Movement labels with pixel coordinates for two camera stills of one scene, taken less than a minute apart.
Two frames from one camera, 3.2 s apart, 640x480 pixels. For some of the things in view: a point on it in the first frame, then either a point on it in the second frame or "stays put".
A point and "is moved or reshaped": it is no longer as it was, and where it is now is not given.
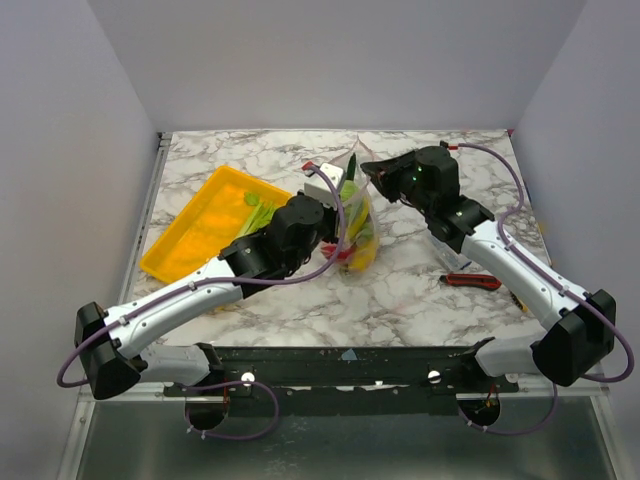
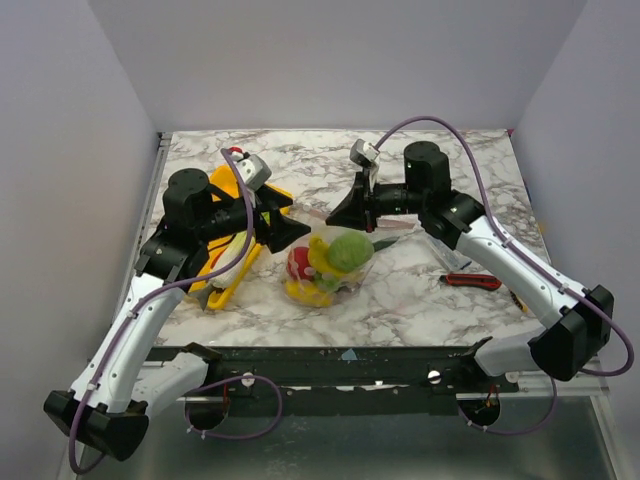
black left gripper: [331, 215] -> [282, 231]
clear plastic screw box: [449, 256] stays put
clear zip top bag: [358, 231] is moved or reshaped
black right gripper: [394, 175] -> [364, 198]
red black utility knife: [474, 281] stays put
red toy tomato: [343, 255] is moved or reshaped
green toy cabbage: [348, 190] is moved or reshaped
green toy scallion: [351, 167] -> [384, 243]
